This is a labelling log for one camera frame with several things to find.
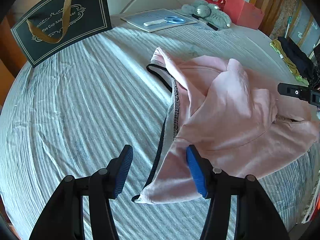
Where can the blue handled scissors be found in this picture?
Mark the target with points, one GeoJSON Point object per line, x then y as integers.
{"type": "Point", "coordinates": [168, 19]}

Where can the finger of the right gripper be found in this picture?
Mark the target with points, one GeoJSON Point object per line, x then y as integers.
{"type": "Point", "coordinates": [300, 92]}

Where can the pink t-shirt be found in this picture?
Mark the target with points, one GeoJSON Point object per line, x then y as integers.
{"type": "Point", "coordinates": [236, 119]}

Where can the dark green gift bag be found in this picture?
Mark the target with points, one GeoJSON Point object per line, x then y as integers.
{"type": "Point", "coordinates": [53, 25]}

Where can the red handbag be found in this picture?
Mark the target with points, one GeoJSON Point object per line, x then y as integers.
{"type": "Point", "coordinates": [216, 4]}

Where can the grey plush toy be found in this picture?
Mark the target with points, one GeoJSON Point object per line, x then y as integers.
{"type": "Point", "coordinates": [209, 12]}

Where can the blue clipboard folder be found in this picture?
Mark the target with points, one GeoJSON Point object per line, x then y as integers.
{"type": "Point", "coordinates": [138, 19]}

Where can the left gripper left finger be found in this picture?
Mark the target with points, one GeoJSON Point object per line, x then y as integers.
{"type": "Point", "coordinates": [62, 216]}

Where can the red paper bag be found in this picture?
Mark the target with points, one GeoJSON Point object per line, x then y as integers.
{"type": "Point", "coordinates": [243, 13]}

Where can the black marker pen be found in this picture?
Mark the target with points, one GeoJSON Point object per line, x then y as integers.
{"type": "Point", "coordinates": [205, 22]}

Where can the blue striped bed sheet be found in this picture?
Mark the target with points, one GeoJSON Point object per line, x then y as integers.
{"type": "Point", "coordinates": [75, 111]}

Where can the pile of dark clothes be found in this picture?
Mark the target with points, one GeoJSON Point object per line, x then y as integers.
{"type": "Point", "coordinates": [299, 58]}

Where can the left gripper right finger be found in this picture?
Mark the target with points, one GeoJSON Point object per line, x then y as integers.
{"type": "Point", "coordinates": [256, 216]}

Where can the yellow green cloth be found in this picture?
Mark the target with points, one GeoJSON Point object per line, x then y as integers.
{"type": "Point", "coordinates": [276, 45]}

